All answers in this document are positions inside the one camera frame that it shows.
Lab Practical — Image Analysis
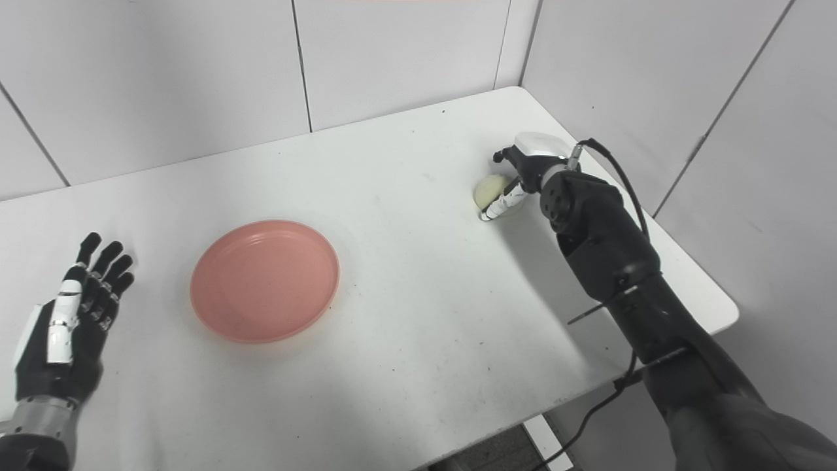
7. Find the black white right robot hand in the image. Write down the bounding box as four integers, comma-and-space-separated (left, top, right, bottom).
479, 132, 579, 223

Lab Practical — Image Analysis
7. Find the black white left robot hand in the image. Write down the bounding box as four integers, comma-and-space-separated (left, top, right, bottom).
13, 232, 135, 410

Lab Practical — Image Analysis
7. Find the cream steamed bun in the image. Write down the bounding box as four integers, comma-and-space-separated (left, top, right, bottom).
473, 173, 527, 220

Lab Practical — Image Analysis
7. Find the pink round plate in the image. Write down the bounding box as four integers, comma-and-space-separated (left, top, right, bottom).
190, 220, 341, 345

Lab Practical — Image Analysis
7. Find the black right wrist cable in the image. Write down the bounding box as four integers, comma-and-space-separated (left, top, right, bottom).
533, 137, 655, 471

